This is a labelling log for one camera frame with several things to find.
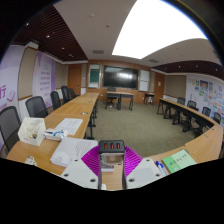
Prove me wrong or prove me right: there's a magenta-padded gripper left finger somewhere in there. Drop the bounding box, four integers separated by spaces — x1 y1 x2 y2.
60 145 103 191

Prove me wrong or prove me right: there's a row of black office chairs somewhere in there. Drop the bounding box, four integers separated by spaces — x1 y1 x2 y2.
0 85 79 151
175 96 223 126

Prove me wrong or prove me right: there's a brown wooden door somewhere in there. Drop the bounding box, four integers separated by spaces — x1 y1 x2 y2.
67 63 83 96
153 72 165 105

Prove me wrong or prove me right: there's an open white cardboard box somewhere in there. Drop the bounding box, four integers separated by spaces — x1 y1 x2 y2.
17 116 47 147

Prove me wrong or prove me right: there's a grey charger with red ports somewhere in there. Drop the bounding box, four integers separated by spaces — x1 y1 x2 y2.
98 139 126 173

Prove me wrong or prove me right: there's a large black wall screen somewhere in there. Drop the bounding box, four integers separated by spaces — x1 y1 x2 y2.
102 65 139 90

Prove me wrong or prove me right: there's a long wooden conference table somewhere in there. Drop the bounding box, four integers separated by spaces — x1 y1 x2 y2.
156 97 214 138

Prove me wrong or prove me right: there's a dark wooden desk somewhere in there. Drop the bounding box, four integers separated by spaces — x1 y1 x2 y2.
105 91 135 111

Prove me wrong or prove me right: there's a green booklet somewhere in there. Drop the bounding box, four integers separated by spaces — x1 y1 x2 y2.
161 148 198 175

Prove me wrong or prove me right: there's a wall whiteboard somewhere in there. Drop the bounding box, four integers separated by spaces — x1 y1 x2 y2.
87 63 101 89
138 69 151 92

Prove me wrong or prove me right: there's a small dark side table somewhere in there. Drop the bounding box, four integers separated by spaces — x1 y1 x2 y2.
143 92 155 106

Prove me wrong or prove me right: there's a large ceiling light panel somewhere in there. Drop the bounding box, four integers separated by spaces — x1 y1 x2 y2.
111 0 208 60

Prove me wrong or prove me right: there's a group of colourful wall posters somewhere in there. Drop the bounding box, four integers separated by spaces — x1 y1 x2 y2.
185 75 224 128

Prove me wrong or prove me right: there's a printed white paper sheet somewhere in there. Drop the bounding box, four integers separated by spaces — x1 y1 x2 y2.
54 117 84 136

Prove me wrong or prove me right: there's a small white and blue box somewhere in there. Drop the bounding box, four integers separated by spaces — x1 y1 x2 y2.
43 128 69 142

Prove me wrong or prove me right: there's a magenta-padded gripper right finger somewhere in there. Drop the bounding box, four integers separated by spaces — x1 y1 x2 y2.
121 146 167 191

